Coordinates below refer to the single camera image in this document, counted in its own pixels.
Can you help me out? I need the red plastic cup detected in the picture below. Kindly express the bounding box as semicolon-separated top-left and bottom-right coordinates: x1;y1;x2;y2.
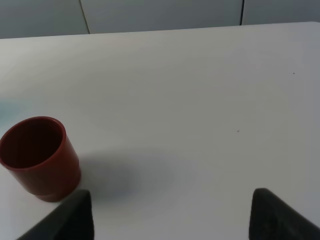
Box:
0;116;81;202

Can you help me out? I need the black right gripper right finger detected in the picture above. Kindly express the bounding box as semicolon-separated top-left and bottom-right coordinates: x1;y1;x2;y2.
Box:
248;188;320;240

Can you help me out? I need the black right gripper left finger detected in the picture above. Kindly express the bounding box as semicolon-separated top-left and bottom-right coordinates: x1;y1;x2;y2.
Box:
19;189;95;240

